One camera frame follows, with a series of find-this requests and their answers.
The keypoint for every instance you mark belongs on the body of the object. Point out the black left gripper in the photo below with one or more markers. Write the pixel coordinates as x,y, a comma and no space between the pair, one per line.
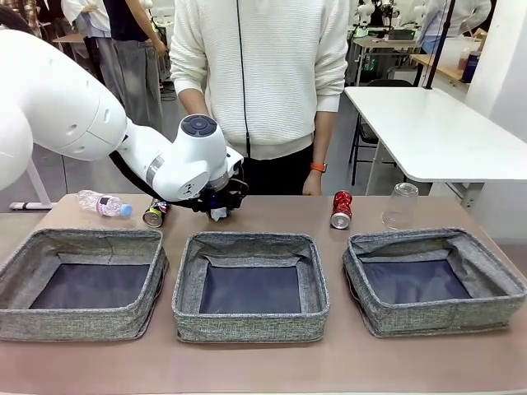
224,193

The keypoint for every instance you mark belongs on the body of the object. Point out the crushed black drink can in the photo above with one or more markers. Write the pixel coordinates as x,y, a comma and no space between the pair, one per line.
155,214

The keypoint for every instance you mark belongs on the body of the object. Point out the crushed red drink can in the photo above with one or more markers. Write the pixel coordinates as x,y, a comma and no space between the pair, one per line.
341,207

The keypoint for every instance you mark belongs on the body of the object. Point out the clear pink-label plastic bottle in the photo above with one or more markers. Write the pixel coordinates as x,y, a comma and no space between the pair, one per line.
103,202

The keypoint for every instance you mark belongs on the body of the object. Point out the clear plastic cup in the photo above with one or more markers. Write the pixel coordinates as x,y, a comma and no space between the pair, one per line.
401,205

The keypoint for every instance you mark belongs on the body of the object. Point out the person's left forearm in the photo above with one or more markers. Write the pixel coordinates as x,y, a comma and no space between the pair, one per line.
325,136

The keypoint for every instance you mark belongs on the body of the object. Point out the person's right forearm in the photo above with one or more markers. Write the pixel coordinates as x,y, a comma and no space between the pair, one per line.
193,103

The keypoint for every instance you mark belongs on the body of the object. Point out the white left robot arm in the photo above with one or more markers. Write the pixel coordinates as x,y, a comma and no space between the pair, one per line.
62,111

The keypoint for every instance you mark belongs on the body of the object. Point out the person's left hand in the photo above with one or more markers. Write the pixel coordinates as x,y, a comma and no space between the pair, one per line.
313,185

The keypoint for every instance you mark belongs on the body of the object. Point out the person's black trousers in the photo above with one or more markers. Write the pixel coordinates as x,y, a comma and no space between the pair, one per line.
280,173

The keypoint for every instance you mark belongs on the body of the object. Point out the orange wrist watch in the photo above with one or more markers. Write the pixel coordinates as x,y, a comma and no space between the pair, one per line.
319,166

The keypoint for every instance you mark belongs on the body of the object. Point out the grey fabric basket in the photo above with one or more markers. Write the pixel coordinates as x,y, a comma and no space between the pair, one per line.
247,325
432,317
82,317

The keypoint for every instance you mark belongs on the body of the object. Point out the person's white knit sweater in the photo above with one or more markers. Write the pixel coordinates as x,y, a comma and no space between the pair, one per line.
280,61

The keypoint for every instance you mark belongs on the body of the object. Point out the bystander in grey trousers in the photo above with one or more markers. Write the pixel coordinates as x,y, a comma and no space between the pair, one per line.
140,74

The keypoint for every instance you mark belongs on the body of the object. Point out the bystander in light blue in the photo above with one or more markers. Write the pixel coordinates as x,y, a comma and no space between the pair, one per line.
88,33

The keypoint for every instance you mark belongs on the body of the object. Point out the large white table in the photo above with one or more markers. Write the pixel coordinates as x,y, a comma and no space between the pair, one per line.
432,131

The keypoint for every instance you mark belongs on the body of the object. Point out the wooden workbench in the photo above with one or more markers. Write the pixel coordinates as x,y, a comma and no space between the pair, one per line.
383,45

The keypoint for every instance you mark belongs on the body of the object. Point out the black stand pole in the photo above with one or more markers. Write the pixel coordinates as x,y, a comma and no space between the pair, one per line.
438,41

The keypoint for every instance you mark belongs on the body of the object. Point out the bystander in plaid shirt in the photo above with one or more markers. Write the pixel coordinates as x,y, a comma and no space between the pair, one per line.
29,16

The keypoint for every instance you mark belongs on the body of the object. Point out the clear plastic storage tub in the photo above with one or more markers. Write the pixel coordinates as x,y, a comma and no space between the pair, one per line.
457,53

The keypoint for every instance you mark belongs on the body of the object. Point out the dark blue bottle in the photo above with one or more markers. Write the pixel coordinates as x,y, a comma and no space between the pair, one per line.
470,66

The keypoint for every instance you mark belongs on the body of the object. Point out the bystander in pale shirt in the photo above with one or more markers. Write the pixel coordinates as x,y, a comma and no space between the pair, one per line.
449,20

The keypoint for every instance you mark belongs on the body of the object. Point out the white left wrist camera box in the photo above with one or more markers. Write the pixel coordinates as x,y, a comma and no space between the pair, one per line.
235,160

